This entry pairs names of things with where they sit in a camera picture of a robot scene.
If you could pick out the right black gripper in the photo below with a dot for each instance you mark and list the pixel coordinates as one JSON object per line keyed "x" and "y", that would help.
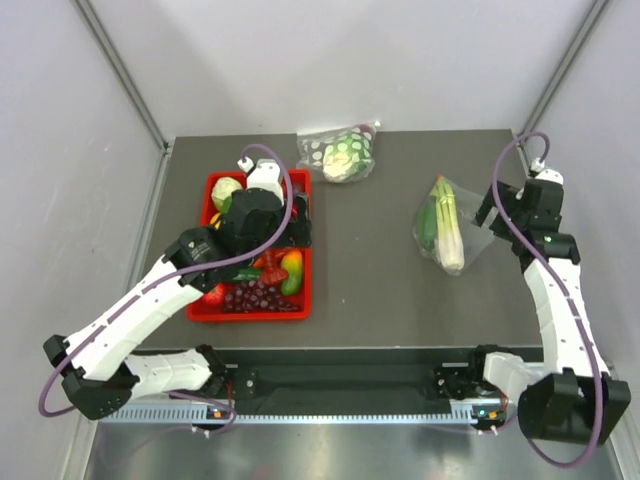
{"x": 484, "y": 209}

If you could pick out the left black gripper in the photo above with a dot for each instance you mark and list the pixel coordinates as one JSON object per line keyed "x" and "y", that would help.
{"x": 301, "y": 226}

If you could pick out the clear orange zip bag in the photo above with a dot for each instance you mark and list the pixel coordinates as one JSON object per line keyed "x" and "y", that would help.
{"x": 475, "y": 239}

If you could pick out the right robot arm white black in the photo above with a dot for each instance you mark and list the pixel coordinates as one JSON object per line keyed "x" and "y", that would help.
{"x": 574, "y": 391}

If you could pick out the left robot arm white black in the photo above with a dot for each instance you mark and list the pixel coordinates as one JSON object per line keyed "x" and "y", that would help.
{"x": 98, "y": 365}

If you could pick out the fake mango yellow green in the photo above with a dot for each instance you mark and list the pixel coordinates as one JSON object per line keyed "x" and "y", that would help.
{"x": 293, "y": 264}

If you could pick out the fake red lobster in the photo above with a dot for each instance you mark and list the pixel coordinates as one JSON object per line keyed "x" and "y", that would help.
{"x": 271, "y": 272}

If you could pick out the fake celery stalk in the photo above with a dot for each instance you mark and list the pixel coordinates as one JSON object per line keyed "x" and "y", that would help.
{"x": 449, "y": 244}

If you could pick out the fake green cucumber in bag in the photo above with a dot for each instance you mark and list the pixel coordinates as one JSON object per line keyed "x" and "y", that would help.
{"x": 426, "y": 227}

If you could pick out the fake green cucumber in tray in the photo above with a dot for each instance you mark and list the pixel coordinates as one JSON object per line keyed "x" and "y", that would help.
{"x": 247, "y": 275}

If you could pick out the fake cabbage in bag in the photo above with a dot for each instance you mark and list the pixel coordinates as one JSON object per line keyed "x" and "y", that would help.
{"x": 348, "y": 157}

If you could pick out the fake purple grapes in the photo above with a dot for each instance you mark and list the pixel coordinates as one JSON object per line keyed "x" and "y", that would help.
{"x": 255, "y": 296}

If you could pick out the clear bag with cabbage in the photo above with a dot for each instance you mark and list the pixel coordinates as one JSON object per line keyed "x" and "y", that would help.
{"x": 311, "y": 147}

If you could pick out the fake orange yellow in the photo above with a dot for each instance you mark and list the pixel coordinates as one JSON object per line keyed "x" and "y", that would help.
{"x": 215, "y": 219}

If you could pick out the fake white cauliflower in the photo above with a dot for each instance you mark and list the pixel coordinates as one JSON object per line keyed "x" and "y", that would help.
{"x": 222, "y": 192}

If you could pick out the fake red strawberry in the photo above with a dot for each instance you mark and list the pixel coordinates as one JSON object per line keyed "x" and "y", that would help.
{"x": 215, "y": 297}

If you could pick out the red plastic tray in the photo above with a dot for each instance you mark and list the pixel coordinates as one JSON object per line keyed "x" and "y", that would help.
{"x": 201, "y": 313}

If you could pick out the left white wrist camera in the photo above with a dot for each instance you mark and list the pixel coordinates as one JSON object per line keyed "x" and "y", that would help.
{"x": 262, "y": 174}

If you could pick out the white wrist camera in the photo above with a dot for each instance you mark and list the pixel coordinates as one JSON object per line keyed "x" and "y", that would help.
{"x": 262, "y": 174}
{"x": 539, "y": 171}

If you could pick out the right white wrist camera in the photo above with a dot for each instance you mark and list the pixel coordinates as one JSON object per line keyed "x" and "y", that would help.
{"x": 539, "y": 171}

